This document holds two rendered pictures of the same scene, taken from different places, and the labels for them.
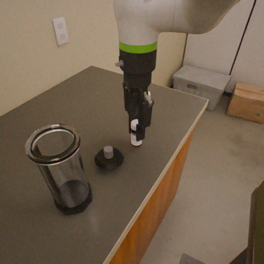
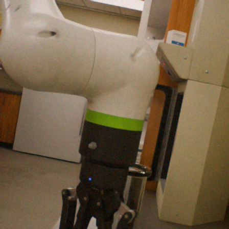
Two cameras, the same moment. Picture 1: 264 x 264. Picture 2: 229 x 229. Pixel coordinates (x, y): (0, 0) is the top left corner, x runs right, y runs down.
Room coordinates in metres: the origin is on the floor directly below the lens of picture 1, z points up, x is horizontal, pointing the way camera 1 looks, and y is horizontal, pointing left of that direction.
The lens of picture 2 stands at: (1.01, -0.29, 1.33)
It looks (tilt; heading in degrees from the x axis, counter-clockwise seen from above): 4 degrees down; 148
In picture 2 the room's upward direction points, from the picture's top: 11 degrees clockwise
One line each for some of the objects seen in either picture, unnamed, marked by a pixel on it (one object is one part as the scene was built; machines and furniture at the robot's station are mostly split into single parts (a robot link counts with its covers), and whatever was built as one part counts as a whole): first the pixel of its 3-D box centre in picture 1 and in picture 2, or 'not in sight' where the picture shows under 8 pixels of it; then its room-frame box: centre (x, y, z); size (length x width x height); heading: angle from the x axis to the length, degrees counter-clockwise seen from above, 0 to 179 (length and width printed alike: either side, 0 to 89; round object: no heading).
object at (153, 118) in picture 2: not in sight; (128, 127); (-0.30, 0.49, 1.19); 0.30 x 0.01 x 0.40; 50
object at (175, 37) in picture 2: not in sight; (175, 40); (-0.05, 0.46, 1.54); 0.05 x 0.05 x 0.06; 77
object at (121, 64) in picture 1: (136, 58); (111, 143); (0.50, -0.01, 1.25); 0.12 x 0.09 x 0.06; 121
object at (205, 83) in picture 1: (199, 87); not in sight; (2.27, -0.84, 0.17); 0.60 x 0.42 x 0.33; 56
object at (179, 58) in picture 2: not in sight; (169, 64); (-0.09, 0.49, 1.46); 0.32 x 0.11 x 0.10; 148
